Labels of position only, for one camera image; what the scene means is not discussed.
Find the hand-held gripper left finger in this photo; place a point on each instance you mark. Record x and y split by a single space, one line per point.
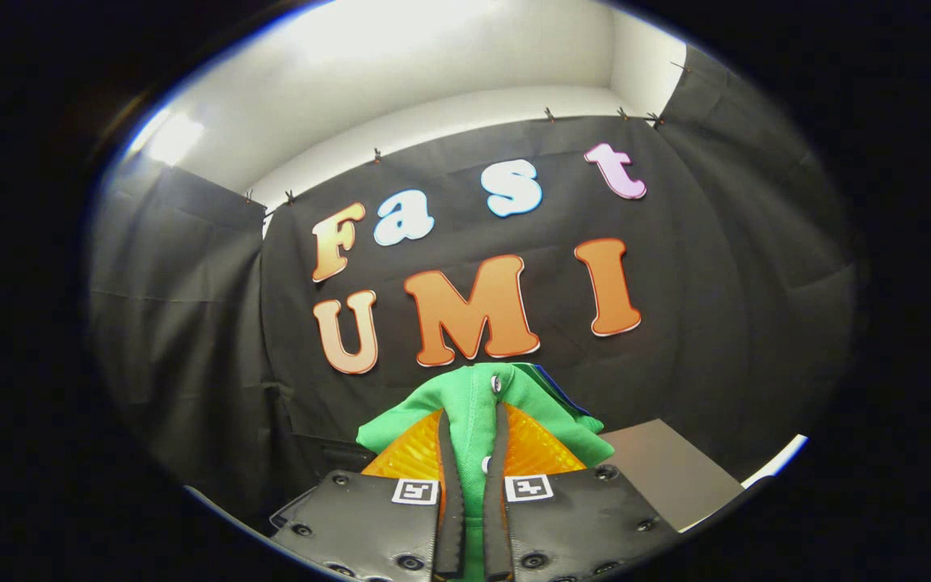
451 517

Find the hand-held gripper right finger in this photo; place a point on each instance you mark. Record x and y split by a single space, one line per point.
496 525

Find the green polo shirt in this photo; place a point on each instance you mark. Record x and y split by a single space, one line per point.
473 404

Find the white panel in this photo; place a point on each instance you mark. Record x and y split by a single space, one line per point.
781 459

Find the row of black cloth clips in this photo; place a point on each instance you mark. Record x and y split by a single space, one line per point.
549 114

